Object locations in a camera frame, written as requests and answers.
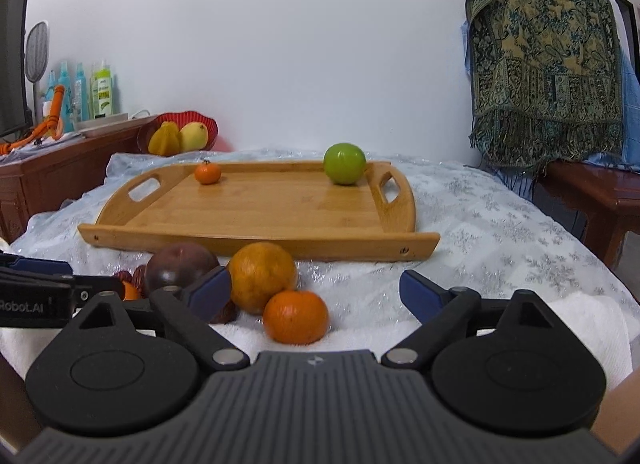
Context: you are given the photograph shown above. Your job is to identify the white towel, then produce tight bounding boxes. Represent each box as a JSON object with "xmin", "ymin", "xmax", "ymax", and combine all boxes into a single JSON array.
[{"xmin": 0, "ymin": 289, "xmax": 633, "ymax": 395}]

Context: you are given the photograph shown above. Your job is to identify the purple passion fruit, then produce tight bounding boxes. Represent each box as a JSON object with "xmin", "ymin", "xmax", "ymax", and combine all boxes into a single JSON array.
[{"xmin": 144, "ymin": 243, "xmax": 220, "ymax": 297}]

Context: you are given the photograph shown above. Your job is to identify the yellow mango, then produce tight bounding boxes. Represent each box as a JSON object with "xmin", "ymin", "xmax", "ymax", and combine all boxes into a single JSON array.
[{"xmin": 179, "ymin": 122, "xmax": 209, "ymax": 152}]

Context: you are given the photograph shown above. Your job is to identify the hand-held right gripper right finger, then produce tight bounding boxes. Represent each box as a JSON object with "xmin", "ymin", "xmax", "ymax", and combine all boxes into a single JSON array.
[{"xmin": 381, "ymin": 269, "xmax": 558, "ymax": 371}]

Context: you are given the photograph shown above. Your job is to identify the large orange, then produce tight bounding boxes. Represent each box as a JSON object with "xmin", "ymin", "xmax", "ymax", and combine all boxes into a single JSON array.
[{"xmin": 227, "ymin": 242, "xmax": 299, "ymax": 315}]

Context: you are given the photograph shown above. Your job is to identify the green bottle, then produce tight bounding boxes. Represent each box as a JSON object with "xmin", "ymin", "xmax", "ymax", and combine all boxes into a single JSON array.
[{"xmin": 90, "ymin": 60, "xmax": 115, "ymax": 120}]

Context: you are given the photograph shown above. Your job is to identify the wooden serving tray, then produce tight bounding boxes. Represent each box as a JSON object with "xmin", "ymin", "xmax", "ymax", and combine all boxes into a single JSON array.
[{"xmin": 77, "ymin": 160, "xmax": 441, "ymax": 261}]

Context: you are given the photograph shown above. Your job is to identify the black monitor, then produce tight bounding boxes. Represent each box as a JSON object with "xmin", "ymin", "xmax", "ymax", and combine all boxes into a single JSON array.
[{"xmin": 0, "ymin": 0, "xmax": 35, "ymax": 142}]

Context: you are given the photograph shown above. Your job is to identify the patterned fringed shawl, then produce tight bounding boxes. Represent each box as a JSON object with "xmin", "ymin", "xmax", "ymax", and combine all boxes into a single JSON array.
[{"xmin": 465, "ymin": 0, "xmax": 625, "ymax": 177}]

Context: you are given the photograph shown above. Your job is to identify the electric fly swatter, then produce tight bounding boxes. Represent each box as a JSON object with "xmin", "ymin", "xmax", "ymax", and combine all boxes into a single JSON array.
[{"xmin": 25, "ymin": 21, "xmax": 51, "ymax": 125}]

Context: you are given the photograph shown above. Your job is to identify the green apple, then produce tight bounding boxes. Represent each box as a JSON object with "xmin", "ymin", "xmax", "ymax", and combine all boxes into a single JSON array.
[{"xmin": 322, "ymin": 142, "xmax": 367, "ymax": 187}]

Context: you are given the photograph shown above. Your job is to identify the snowflake tablecloth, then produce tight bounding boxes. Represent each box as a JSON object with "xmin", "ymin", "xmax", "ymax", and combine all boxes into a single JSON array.
[{"xmin": 10, "ymin": 147, "xmax": 640, "ymax": 345}]

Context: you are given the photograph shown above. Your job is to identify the flat white box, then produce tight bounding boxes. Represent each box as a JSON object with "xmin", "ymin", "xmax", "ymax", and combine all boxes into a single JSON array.
[{"xmin": 77, "ymin": 112, "xmax": 131, "ymax": 137}]

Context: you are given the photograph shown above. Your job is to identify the medium tangerine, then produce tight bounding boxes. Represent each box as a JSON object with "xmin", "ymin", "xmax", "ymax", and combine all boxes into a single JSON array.
[{"xmin": 263, "ymin": 290, "xmax": 330, "ymax": 345}]

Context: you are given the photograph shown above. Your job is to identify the black frame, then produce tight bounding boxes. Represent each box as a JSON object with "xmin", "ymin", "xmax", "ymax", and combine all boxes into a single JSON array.
[{"xmin": 593, "ymin": 0, "xmax": 640, "ymax": 85}]

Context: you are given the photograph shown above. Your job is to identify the white papers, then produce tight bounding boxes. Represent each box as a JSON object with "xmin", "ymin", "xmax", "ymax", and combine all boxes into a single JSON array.
[{"xmin": 0, "ymin": 130, "xmax": 88, "ymax": 161}]

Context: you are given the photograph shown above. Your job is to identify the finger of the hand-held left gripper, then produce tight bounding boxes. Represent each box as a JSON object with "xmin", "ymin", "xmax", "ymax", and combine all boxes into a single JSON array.
[{"xmin": 0, "ymin": 253, "xmax": 73, "ymax": 276}]

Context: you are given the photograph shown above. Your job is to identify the orange handled tool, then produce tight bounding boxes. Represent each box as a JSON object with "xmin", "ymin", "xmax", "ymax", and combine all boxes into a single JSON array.
[{"xmin": 0, "ymin": 85, "xmax": 67, "ymax": 155}]

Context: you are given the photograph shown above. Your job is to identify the wooden side table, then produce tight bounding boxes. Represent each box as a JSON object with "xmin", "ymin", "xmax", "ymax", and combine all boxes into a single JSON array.
[{"xmin": 532, "ymin": 159, "xmax": 640, "ymax": 270}]

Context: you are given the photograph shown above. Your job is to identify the yellow starfruit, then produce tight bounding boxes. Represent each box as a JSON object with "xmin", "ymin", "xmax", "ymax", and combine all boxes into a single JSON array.
[{"xmin": 148, "ymin": 121, "xmax": 182, "ymax": 156}]

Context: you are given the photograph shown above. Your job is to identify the red mesh fruit bowl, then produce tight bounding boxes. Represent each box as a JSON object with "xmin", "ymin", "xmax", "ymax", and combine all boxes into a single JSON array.
[{"xmin": 137, "ymin": 112, "xmax": 219, "ymax": 155}]

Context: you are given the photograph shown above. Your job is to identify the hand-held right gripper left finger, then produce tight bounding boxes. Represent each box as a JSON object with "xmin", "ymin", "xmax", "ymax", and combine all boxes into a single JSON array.
[{"xmin": 75, "ymin": 265, "xmax": 251, "ymax": 371}]

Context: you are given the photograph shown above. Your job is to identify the wooden cabinet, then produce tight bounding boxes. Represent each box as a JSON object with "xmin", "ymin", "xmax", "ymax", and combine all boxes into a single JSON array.
[{"xmin": 0, "ymin": 114, "xmax": 161, "ymax": 245}]

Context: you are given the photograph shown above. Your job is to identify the blue spray bottle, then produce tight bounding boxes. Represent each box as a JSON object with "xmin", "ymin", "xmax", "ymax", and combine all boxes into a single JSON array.
[
  {"xmin": 58, "ymin": 60, "xmax": 74, "ymax": 134},
  {"xmin": 74, "ymin": 63, "xmax": 87, "ymax": 122}
]

